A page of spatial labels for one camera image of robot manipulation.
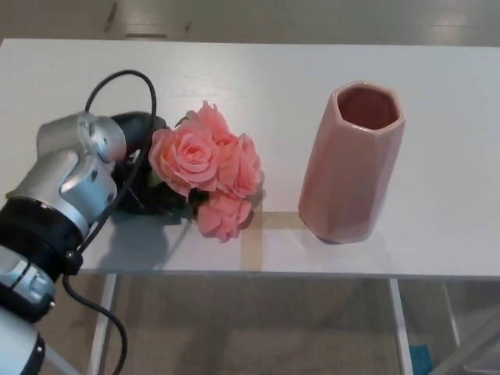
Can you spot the white table leg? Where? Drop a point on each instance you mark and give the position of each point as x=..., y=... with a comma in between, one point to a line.
x=452, y=312
x=401, y=328
x=101, y=324

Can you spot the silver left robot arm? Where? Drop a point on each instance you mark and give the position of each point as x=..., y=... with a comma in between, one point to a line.
x=58, y=179

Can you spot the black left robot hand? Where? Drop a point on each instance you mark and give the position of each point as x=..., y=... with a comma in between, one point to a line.
x=134, y=125

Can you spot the pink rose bouquet green stem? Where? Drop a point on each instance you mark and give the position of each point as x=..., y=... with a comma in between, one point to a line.
x=191, y=156

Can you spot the pink faceted ceramic vase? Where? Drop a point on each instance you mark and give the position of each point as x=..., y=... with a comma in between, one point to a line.
x=343, y=183

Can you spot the teal floor object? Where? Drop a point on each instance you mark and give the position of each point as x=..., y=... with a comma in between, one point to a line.
x=421, y=354

